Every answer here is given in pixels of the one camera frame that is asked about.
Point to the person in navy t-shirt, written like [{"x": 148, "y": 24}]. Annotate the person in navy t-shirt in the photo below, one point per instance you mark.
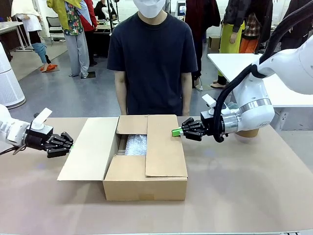
[{"x": 151, "y": 61}]

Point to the mannequin cream top blue trousers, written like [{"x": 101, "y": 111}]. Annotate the mannequin cream top blue trousers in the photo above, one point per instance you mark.
[{"x": 31, "y": 24}]

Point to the white cylindrical air purifier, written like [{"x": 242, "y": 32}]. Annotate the white cylindrical air purifier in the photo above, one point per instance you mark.
[{"x": 9, "y": 85}]

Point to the mannequin in maroon dress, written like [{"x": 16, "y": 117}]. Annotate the mannequin in maroon dress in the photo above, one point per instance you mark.
[{"x": 200, "y": 14}]

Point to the grey metal table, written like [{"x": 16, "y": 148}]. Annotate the grey metal table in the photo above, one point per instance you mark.
[{"x": 9, "y": 25}]

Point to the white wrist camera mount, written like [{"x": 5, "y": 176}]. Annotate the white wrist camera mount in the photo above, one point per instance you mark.
[
  {"x": 209, "y": 100},
  {"x": 40, "y": 120}
]

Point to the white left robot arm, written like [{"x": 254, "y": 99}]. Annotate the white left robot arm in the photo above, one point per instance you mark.
[{"x": 9, "y": 129}]

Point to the black floor socket plate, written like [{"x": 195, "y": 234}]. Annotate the black floor socket plate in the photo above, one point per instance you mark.
[{"x": 88, "y": 74}]

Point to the brown cardboard shipping box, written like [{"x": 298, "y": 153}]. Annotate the brown cardboard shipping box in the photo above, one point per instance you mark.
[{"x": 146, "y": 188}]

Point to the mannequin yellow jacket floral shirt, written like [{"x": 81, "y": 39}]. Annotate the mannequin yellow jacket floral shirt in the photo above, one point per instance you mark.
[{"x": 73, "y": 29}]

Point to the clear bubble wrap bundle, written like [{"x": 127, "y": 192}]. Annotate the clear bubble wrap bundle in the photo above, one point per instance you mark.
[{"x": 135, "y": 145}]

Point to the computer monitor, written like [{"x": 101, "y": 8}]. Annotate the computer monitor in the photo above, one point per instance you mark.
[{"x": 182, "y": 8}]

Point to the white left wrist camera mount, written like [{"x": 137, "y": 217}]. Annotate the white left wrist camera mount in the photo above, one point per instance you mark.
[{"x": 40, "y": 120}]

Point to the white face mask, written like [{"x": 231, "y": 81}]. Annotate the white face mask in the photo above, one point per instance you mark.
[{"x": 149, "y": 8}]

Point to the brown packing tape roll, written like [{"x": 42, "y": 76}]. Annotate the brown packing tape roll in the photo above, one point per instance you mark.
[{"x": 249, "y": 133}]

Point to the teal blue cloth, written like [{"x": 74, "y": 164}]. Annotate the teal blue cloth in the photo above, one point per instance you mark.
[{"x": 232, "y": 105}]

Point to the person's left forearm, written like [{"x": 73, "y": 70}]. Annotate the person's left forearm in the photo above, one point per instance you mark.
[{"x": 186, "y": 95}]

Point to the small closed cardboard box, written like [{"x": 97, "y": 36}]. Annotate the small closed cardboard box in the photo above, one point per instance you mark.
[{"x": 214, "y": 42}]

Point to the orange slippers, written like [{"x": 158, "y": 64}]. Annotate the orange slippers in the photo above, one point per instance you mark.
[{"x": 49, "y": 68}]

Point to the black office chair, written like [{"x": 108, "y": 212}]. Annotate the black office chair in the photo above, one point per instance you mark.
[{"x": 55, "y": 23}]

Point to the white side table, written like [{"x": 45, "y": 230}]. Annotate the white side table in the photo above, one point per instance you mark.
[{"x": 227, "y": 63}]

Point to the mannequin plaid shirt orange trousers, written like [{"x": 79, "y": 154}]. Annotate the mannequin plaid shirt orange trousers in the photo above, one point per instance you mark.
[{"x": 252, "y": 27}]

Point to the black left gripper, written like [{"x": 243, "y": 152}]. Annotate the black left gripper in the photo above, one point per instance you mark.
[{"x": 39, "y": 138}]

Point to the person's right forearm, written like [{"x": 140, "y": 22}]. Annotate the person's right forearm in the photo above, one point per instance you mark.
[{"x": 121, "y": 95}]

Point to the mannequin with yellow skirt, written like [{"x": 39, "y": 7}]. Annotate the mannequin with yellow skirt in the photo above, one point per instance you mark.
[{"x": 231, "y": 36}]

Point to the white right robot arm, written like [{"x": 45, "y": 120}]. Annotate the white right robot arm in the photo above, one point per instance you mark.
[{"x": 252, "y": 98}]

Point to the person in red top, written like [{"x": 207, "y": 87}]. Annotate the person in red top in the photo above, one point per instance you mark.
[{"x": 89, "y": 22}]

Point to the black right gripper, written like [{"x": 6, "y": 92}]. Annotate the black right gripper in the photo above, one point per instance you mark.
[{"x": 212, "y": 126}]

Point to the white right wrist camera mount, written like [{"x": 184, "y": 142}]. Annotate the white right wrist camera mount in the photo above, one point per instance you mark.
[{"x": 209, "y": 100}]

